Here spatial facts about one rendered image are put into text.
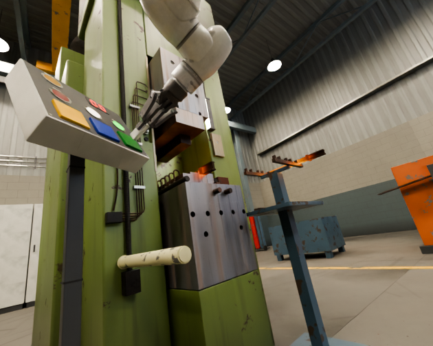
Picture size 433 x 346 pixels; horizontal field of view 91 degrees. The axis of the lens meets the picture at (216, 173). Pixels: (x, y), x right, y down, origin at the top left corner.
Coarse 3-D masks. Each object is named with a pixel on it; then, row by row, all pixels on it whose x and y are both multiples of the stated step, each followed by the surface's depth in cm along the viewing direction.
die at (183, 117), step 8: (184, 112) 119; (168, 120) 118; (176, 120) 113; (184, 120) 117; (192, 120) 121; (200, 120) 126; (160, 128) 125; (168, 128) 118; (176, 128) 119; (184, 128) 121; (192, 128) 122; (200, 128) 124; (160, 136) 124; (168, 136) 126; (176, 136) 127; (192, 136) 131; (160, 144) 134
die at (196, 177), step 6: (180, 174) 105; (186, 174) 105; (192, 174) 108; (198, 174) 110; (210, 174) 116; (192, 180) 106; (198, 180) 109; (204, 180) 112; (210, 180) 115; (162, 186) 117
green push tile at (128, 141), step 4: (120, 132) 71; (120, 136) 69; (124, 136) 71; (128, 136) 74; (124, 140) 69; (128, 140) 71; (132, 140) 74; (124, 144) 68; (128, 144) 68; (132, 144) 71; (136, 144) 74; (132, 148) 70; (136, 148) 71; (140, 148) 74
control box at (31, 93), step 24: (24, 72) 55; (24, 96) 52; (48, 96) 53; (72, 96) 65; (24, 120) 49; (48, 120) 47; (120, 120) 84; (48, 144) 51; (72, 144) 55; (96, 144) 59; (120, 144) 65; (120, 168) 71
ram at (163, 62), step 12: (156, 60) 126; (168, 60) 125; (180, 60) 132; (156, 72) 124; (168, 72) 121; (156, 84) 123; (192, 96) 129; (204, 96) 136; (192, 108) 125; (204, 108) 132; (204, 120) 133
